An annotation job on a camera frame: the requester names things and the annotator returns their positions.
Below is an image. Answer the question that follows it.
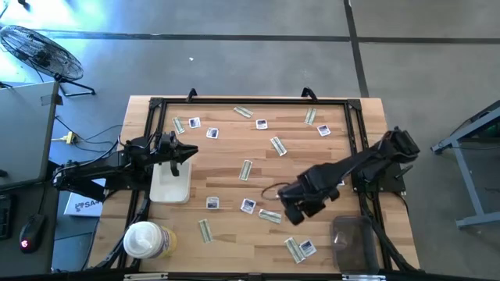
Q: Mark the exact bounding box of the clear smoky plastic bin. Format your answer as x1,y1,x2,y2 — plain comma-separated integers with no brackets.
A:
330,214,380,274

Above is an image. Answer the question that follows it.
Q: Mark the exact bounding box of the grey metal table frame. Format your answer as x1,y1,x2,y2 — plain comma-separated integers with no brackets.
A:
430,99,500,229

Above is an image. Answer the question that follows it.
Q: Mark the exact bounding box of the black floor fan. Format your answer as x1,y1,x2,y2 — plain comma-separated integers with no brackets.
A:
0,24,97,98

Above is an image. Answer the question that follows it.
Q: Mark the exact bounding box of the grey side table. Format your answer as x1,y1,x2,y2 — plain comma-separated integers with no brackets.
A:
0,80,60,192

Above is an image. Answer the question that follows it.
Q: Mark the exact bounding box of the black computer mouse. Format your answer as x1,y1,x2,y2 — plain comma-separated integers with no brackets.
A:
18,213,47,254

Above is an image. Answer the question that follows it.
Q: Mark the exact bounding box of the white printed cardboard box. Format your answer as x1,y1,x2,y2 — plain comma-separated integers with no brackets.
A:
63,177,109,218

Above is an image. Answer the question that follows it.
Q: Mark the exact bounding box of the black keyboard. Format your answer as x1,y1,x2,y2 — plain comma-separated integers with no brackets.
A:
0,193,13,241

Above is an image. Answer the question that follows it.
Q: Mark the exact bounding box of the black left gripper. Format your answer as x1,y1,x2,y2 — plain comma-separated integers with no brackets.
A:
153,130,200,178

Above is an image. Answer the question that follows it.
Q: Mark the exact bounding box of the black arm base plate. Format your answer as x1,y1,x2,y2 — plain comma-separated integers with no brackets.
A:
352,158,408,194

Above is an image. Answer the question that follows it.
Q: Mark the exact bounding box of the black camera cable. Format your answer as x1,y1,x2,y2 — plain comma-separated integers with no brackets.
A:
260,181,283,202

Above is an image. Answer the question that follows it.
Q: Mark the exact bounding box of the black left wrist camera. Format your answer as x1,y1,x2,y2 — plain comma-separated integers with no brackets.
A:
158,130,180,148

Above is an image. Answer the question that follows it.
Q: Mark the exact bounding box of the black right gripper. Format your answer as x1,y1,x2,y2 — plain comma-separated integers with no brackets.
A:
286,163,342,227

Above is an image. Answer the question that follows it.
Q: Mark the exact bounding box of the white plastic bin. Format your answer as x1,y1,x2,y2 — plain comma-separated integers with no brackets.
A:
149,158,193,205

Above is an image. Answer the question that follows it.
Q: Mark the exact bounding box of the white-lidded yellow wipes canister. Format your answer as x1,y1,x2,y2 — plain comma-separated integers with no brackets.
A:
123,220,178,260

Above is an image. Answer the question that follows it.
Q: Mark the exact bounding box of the dark grey desk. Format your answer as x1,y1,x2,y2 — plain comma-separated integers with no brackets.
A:
0,180,62,274

